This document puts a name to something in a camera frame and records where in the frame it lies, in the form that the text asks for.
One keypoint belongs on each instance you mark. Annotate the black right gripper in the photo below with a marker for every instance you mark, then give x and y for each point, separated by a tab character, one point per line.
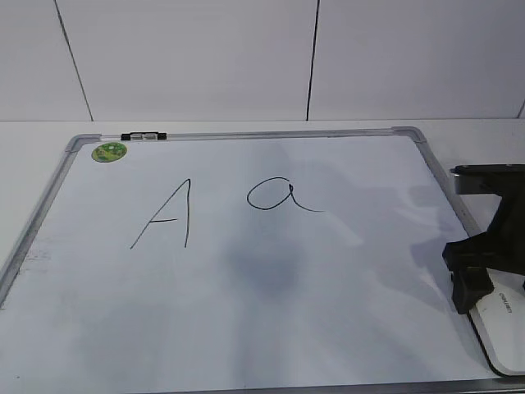
499	247

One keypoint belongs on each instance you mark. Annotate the white whiteboard eraser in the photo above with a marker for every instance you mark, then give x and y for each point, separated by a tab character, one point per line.
495	326

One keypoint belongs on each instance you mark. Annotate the black clear marker clip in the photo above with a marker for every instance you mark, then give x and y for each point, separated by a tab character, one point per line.
143	135

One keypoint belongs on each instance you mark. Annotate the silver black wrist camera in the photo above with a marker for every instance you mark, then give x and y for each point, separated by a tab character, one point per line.
488	179

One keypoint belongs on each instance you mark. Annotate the white board with grey frame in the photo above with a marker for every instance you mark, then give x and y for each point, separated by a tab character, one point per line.
280	262

